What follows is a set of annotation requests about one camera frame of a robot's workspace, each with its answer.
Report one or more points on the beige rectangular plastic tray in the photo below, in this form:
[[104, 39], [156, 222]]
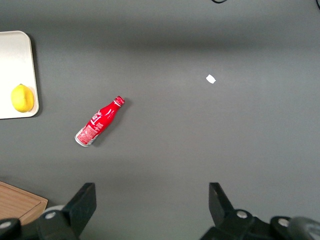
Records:
[[15, 62]]

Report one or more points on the wooden drawer cabinet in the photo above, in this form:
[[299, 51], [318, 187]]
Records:
[[15, 202]]

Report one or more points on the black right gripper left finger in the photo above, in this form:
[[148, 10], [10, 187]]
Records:
[[82, 205]]

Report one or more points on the small white paper scrap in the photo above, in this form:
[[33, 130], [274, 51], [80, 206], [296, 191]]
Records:
[[211, 79]]

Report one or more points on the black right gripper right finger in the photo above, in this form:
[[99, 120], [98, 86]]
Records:
[[220, 207]]

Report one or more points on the red cola bottle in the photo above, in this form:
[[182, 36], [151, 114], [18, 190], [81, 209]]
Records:
[[97, 122]]

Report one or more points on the yellow lemon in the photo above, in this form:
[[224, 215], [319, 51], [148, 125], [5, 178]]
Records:
[[22, 98]]

